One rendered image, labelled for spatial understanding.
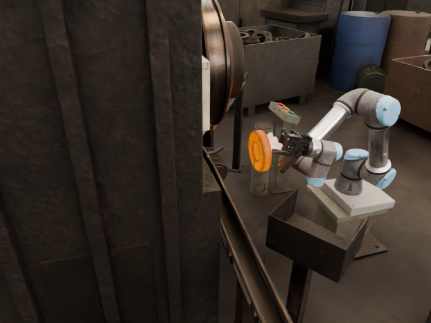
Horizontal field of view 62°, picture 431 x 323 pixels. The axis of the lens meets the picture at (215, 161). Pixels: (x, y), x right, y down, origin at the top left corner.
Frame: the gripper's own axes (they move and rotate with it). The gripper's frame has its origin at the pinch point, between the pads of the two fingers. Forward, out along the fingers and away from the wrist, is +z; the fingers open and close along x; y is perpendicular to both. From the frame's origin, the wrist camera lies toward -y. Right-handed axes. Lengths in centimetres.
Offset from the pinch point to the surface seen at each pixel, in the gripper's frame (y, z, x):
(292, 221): -20.5, -13.4, 18.1
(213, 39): 33.1, 27.7, -1.7
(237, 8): 26, -139, -426
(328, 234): -18.8, -23.2, 26.9
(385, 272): -61, -97, 5
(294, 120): -13, -62, -76
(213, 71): 24.1, 26.4, 1.7
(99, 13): 37, 63, 27
